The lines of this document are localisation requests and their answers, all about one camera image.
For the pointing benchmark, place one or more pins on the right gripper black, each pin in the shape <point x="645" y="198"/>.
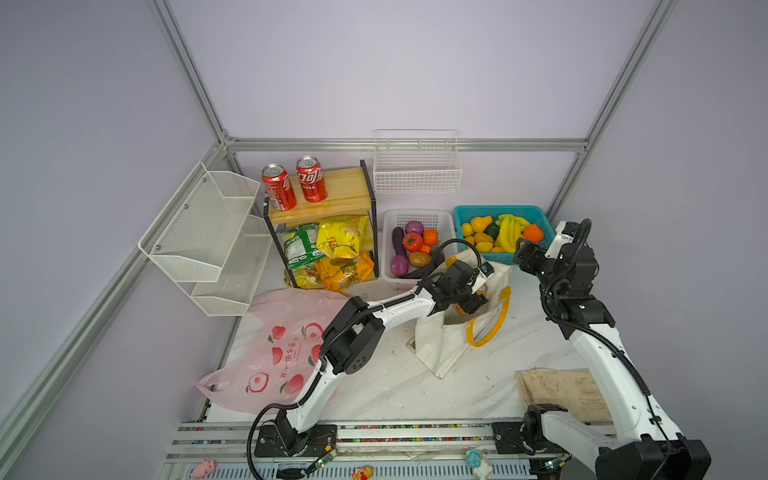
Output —
<point x="532" y="251"/>

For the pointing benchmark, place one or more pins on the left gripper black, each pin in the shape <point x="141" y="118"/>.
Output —
<point x="474" y="303"/>

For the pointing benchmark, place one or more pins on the white canvas tote bag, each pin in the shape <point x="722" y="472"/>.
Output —
<point x="442" y="338"/>

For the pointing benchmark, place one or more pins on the red cola can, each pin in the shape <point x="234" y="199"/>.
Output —
<point x="278" y="187"/>
<point x="311" y="179"/>

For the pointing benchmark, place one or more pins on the pink plastic grocery bag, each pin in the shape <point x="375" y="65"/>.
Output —
<point x="282" y="356"/>

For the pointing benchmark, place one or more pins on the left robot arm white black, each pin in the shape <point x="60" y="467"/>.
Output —
<point x="354" y="334"/>

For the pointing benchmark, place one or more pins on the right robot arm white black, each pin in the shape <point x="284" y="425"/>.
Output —
<point x="647" y="443"/>

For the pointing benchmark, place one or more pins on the brown potato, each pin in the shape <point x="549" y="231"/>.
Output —
<point x="419" y="259"/>

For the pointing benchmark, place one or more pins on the small orange vegetable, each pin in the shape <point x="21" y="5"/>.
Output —
<point x="430" y="237"/>

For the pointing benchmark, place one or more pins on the purple onion bottom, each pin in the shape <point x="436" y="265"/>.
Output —
<point x="399" y="266"/>

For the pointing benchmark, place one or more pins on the purple onion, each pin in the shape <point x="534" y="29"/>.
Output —
<point x="414" y="227"/>
<point x="399" y="266"/>

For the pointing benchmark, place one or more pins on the orange fruit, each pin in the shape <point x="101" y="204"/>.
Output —
<point x="533" y="233"/>

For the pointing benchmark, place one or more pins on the red tomato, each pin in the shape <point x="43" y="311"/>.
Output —
<point x="413" y="242"/>

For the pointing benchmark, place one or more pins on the white plastic vegetable basket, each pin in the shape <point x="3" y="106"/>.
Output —
<point x="439" y="220"/>

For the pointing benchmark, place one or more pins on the yellow pear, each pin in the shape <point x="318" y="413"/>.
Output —
<point x="480" y="224"/>

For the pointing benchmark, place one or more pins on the teal plastic fruit basket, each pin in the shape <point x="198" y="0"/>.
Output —
<point x="533" y="214"/>

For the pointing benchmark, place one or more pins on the purple onion top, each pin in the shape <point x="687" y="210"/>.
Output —
<point x="414" y="227"/>

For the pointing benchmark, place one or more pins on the dark eggplant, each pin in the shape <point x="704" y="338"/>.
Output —
<point x="398" y="235"/>

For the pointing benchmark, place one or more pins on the banana bunch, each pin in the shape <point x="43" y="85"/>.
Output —
<point x="511" y="228"/>

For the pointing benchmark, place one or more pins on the beige folded cloth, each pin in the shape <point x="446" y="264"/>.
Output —
<point x="575" y="390"/>

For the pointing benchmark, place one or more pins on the orange snack bag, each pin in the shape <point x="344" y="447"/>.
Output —
<point x="338" y="274"/>

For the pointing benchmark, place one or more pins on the yellow chips bag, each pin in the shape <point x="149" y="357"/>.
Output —
<point x="341" y="236"/>

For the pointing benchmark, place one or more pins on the wooden two-tier shelf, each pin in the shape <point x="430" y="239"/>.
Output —
<point x="349" y="192"/>

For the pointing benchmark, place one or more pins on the green snack bag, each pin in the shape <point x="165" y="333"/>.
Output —
<point x="300" y="245"/>

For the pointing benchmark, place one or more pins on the blue white toy figure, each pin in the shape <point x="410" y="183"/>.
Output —
<point x="478" y="465"/>

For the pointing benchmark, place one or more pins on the orange bear toy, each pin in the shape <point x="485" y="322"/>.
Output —
<point x="363" y="473"/>

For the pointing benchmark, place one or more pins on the pink pig toy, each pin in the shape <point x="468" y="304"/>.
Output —
<point x="203" y="469"/>

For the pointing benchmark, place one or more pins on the white wire wall basket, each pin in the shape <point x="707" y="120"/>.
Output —
<point x="416" y="161"/>

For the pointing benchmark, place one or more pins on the white mesh wall rack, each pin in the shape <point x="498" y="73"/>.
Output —
<point x="209" y="243"/>

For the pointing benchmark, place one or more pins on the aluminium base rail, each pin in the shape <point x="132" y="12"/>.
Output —
<point x="423" y="449"/>

